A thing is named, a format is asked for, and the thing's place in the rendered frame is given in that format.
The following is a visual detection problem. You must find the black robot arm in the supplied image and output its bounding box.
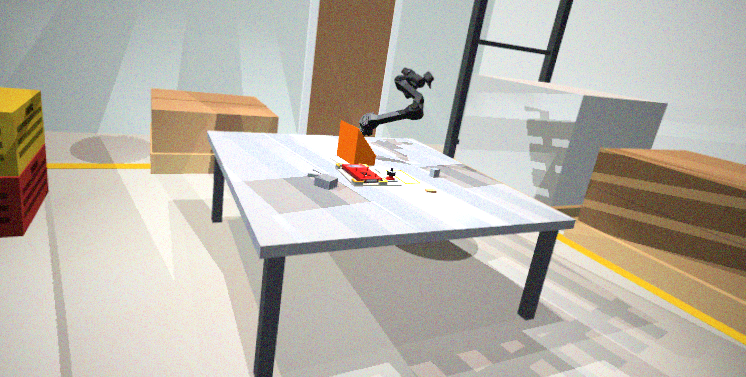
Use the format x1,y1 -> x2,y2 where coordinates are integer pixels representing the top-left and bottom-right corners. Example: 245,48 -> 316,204
357,68 -> 426,136

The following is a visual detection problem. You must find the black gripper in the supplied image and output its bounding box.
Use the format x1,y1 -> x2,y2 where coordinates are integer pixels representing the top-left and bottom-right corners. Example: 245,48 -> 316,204
403,72 -> 434,99

